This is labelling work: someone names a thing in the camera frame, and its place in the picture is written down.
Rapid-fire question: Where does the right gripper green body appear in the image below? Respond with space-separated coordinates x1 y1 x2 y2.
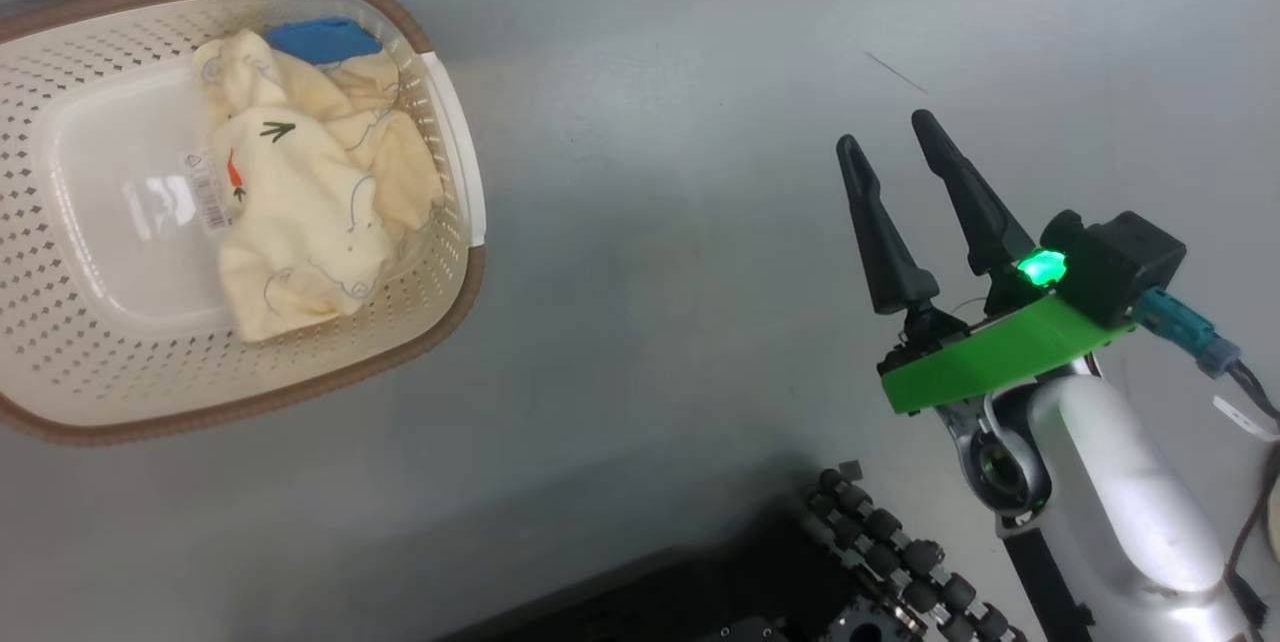
878 292 1136 416

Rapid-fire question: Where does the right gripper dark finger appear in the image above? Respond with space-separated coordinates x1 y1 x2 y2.
911 109 1036 278
837 134 941 315

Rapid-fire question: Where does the cream perforated basket brown rim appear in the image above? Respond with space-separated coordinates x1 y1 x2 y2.
0 0 488 448

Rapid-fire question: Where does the right arm cable teal plug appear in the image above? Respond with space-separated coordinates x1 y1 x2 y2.
1135 287 1280 443

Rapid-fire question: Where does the basket barcode label sticker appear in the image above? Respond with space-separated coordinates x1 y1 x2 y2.
180 150 233 235

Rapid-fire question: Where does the cream garment carrot print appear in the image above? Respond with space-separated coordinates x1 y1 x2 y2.
192 17 444 343

